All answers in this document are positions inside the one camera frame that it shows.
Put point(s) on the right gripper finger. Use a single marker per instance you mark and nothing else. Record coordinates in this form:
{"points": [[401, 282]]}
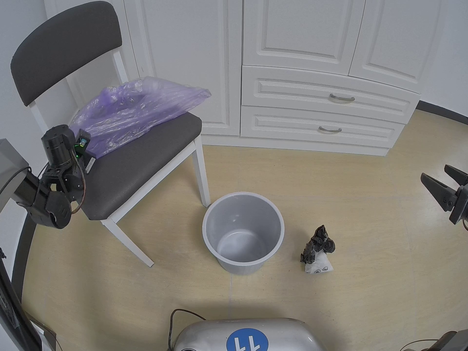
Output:
{"points": [[459, 177], [444, 196]]}

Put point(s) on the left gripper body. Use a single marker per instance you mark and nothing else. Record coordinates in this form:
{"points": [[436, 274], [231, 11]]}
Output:
{"points": [[89, 163]]}

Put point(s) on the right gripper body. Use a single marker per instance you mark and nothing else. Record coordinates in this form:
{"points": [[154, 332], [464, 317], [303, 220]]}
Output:
{"points": [[460, 205]]}

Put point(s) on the purple plastic bag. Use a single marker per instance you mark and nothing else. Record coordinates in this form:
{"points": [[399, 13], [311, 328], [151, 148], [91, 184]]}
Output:
{"points": [[139, 104]]}

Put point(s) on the black plastic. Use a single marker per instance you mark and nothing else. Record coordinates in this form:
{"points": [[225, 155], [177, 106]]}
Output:
{"points": [[318, 241]]}

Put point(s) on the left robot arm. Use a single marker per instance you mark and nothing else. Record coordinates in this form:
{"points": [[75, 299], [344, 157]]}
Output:
{"points": [[55, 144]]}

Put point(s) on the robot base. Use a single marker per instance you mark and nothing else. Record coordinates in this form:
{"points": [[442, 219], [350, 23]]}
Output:
{"points": [[219, 335]]}

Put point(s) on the white trash bin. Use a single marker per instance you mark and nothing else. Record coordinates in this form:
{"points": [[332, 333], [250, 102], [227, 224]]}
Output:
{"points": [[219, 229]]}

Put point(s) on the grey and white chair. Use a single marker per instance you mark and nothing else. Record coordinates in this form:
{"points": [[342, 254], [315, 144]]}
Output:
{"points": [[146, 152]]}

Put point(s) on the white printed wrapper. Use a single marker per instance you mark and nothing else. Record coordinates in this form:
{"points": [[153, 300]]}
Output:
{"points": [[321, 265]]}

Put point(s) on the white wardrobe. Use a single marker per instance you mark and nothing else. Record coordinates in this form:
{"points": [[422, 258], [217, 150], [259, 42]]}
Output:
{"points": [[299, 31]]}

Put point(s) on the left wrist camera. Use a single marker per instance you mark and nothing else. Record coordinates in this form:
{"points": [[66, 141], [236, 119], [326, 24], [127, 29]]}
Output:
{"points": [[83, 143]]}

